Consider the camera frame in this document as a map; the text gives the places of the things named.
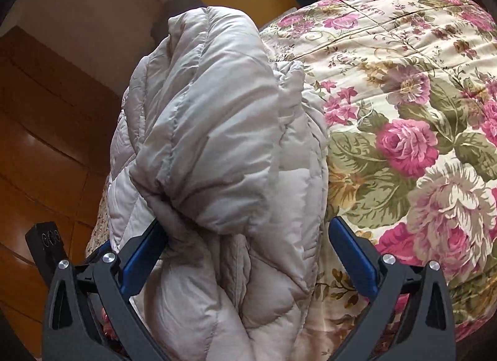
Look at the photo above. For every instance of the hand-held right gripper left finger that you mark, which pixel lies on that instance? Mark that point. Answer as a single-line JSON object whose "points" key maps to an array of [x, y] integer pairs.
{"points": [[141, 264]]}

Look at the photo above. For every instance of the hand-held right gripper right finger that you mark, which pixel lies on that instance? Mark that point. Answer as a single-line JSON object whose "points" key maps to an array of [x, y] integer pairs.
{"points": [[354, 257]]}

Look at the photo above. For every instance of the beige quilted puffer jacket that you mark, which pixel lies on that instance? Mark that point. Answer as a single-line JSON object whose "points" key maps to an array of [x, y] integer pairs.
{"points": [[217, 143]]}

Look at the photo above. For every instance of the floral quilt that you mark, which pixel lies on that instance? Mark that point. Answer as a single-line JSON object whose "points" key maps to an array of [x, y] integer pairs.
{"points": [[396, 89]]}

